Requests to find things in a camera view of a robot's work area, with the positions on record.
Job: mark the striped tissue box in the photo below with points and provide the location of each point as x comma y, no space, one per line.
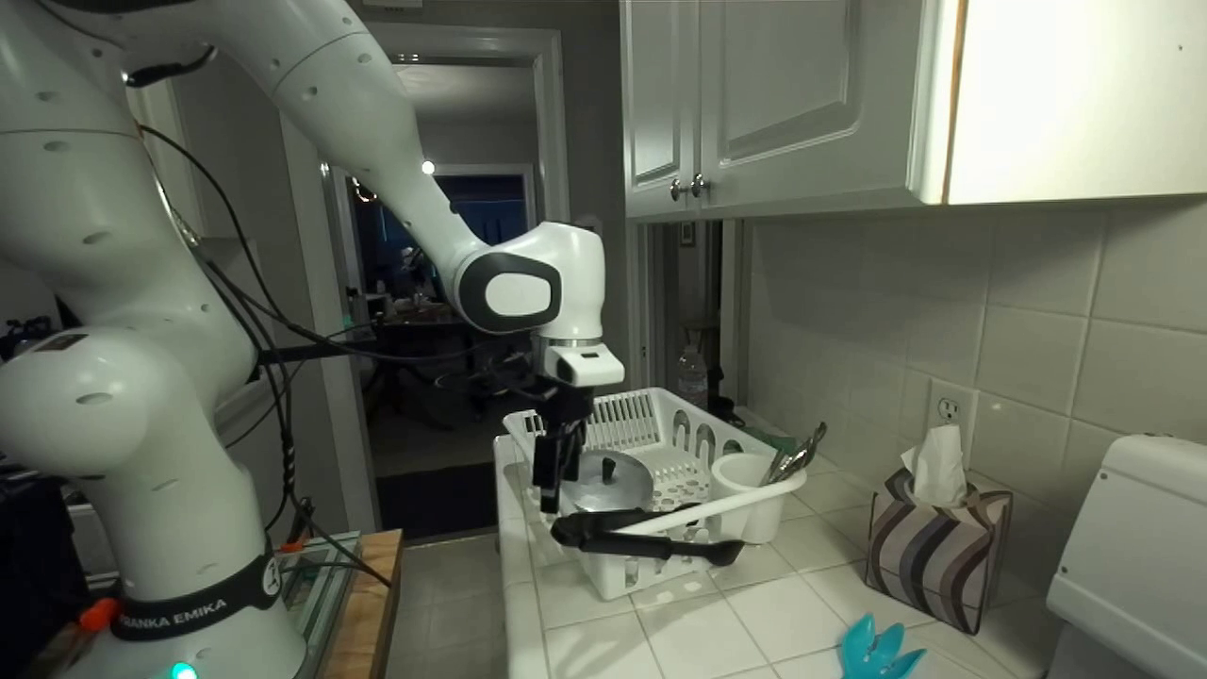
932,533

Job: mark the wooden side table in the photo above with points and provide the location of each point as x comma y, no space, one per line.
362,629

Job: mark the white upper cabinets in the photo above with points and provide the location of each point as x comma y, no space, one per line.
788,106

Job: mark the metal utensils in cup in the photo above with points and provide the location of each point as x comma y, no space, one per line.
785,466

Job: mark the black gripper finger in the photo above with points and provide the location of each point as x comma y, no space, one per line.
549,469

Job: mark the white plastic dish rack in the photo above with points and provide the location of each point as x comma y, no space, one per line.
676,442

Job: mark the white gas stove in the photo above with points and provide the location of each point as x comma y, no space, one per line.
1133,572

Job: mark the green cloth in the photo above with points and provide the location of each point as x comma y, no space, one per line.
870,649

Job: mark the black spatula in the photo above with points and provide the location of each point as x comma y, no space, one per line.
608,533

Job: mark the white utensil cup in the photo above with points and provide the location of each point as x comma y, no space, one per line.
751,505

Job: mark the white wall outlet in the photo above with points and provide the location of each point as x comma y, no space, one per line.
952,404

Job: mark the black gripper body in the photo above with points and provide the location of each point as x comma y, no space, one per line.
568,412

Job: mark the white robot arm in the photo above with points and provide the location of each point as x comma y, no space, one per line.
124,398

